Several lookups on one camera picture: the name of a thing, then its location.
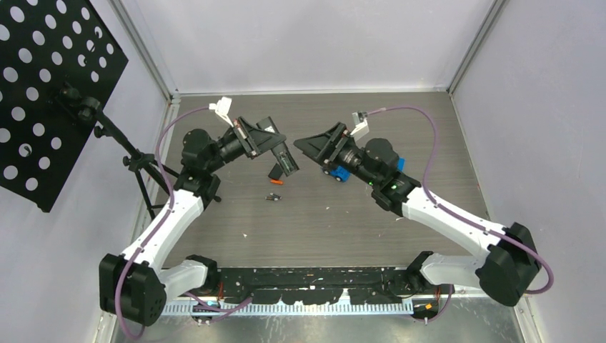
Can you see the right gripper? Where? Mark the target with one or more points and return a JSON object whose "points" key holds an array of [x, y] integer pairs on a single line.
{"points": [[321, 146]]}

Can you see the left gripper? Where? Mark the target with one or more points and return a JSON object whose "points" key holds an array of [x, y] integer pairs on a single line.
{"points": [[252, 140]]}

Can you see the black remote control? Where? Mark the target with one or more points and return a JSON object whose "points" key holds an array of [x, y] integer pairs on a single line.
{"points": [[285, 160]]}

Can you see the black battery cover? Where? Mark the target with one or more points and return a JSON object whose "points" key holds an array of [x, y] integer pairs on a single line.
{"points": [[276, 172]]}

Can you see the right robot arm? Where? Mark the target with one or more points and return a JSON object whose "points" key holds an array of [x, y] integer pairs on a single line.
{"points": [[502, 261]]}

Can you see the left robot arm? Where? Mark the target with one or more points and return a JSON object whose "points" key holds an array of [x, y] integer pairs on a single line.
{"points": [[134, 285]]}

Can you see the blue toy car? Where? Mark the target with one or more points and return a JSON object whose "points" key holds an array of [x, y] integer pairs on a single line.
{"points": [[339, 173]]}

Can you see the grey battery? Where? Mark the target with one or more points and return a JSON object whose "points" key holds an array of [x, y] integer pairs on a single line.
{"points": [[275, 196]]}

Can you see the black tripod stand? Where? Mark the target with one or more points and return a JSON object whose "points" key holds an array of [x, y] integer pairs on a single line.
{"points": [[88, 112]]}

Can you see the black perforated board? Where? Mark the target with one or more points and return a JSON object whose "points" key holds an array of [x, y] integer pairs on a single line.
{"points": [[46, 46]]}

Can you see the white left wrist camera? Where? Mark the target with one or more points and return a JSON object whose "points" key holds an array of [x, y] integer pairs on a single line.
{"points": [[221, 110]]}

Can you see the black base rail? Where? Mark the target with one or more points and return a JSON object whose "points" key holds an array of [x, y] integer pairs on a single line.
{"points": [[316, 285]]}

